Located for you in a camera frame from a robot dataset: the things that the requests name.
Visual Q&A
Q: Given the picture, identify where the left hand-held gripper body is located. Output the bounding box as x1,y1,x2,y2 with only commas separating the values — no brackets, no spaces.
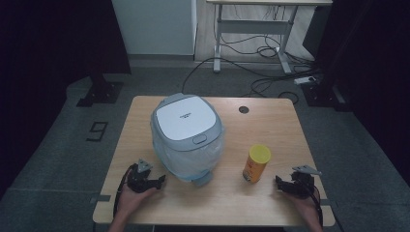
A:
126,158,157,193

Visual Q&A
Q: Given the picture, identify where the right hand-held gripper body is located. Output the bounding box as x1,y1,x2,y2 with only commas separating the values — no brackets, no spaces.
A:
287,164,323,198

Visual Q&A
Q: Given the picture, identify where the yellow lidded orange canister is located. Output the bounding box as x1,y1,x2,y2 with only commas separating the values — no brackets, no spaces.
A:
242,143,273,185

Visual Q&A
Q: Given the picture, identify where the light blue rice cooker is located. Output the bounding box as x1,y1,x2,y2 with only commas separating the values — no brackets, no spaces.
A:
150,92,225,188

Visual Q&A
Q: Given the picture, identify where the person's right hand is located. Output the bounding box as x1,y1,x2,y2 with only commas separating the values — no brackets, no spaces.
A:
285,189,323,224

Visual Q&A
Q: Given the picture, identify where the person's left hand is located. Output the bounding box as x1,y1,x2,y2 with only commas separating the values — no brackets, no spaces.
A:
115,185,160,220

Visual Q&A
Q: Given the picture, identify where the white power strip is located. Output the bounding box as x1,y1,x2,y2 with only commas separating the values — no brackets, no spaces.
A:
293,75,316,86

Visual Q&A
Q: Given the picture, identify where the dark curtain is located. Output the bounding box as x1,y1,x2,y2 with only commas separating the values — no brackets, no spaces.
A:
303,0,410,178
0,0,132,197

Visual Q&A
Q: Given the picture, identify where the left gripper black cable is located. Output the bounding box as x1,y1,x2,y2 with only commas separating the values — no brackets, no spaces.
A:
112,163,135,218

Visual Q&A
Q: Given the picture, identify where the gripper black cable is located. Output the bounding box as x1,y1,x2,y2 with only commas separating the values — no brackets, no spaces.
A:
112,163,135,218
305,183,325,226

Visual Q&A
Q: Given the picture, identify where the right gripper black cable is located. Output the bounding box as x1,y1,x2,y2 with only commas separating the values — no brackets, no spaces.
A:
305,183,325,226

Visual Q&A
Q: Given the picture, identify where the black stand base plate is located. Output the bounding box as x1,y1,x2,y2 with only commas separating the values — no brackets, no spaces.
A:
75,72,125,108
301,81,353,113

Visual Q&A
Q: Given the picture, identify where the tangle of black floor cables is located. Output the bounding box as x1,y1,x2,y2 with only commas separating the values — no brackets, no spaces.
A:
219,32,323,104

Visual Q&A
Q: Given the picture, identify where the long black floor cable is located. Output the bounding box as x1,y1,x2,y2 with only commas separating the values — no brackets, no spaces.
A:
181,56,291,95

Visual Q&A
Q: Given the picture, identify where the white wall panel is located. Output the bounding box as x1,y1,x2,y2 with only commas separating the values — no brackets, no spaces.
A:
111,0,198,56

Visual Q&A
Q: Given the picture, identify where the white metal frame desk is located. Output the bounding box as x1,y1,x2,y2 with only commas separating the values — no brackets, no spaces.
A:
206,0,334,74

